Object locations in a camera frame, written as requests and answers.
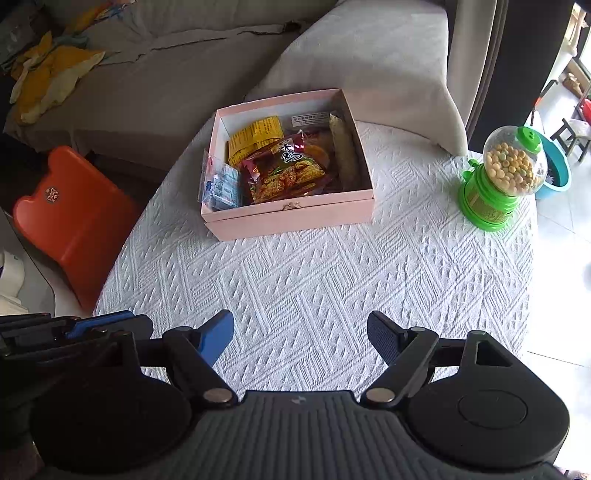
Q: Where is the white appliance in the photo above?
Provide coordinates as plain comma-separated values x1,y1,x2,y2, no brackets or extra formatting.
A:
0,249,26,315

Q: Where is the small dark stool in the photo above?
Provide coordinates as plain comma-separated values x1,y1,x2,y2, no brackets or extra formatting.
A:
551,117,591,163

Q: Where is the clear pastry packet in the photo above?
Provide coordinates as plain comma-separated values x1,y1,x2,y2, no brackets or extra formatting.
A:
329,113,365,190

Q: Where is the cardboard box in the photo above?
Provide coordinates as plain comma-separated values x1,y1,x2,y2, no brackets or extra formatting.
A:
199,88,375,242

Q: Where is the grey sofa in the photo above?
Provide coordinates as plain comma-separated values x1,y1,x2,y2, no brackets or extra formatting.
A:
0,0,499,185

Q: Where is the zip bag of blue candies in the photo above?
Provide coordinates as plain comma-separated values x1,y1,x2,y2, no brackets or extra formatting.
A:
198,154,245,210

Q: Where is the red snack packet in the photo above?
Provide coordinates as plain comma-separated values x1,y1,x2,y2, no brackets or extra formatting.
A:
238,130,340,205

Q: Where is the yellow snack packet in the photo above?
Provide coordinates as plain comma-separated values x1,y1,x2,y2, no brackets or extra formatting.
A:
227,115,284,163

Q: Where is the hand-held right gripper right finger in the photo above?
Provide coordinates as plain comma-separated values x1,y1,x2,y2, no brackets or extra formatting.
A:
360,310,515,408

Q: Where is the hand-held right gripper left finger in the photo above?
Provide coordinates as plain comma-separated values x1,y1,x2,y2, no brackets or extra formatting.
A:
111,309,239,408

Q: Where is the blue basin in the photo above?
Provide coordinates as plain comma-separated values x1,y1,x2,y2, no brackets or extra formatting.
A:
536,134,573,200

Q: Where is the orange plastic chair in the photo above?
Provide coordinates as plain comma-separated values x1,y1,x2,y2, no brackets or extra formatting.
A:
12,145,144,315

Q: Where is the yellow cloth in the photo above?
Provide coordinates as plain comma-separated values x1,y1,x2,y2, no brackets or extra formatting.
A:
9,31,106,124

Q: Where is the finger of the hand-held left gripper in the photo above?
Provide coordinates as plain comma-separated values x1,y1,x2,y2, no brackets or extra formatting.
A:
0,316,154,365
0,311,136,344

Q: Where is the white textured tablecloth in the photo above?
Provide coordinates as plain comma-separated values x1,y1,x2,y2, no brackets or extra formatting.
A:
92,121,539,402

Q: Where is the green candy dispenser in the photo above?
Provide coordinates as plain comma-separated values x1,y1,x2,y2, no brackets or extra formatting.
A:
458,126,549,232

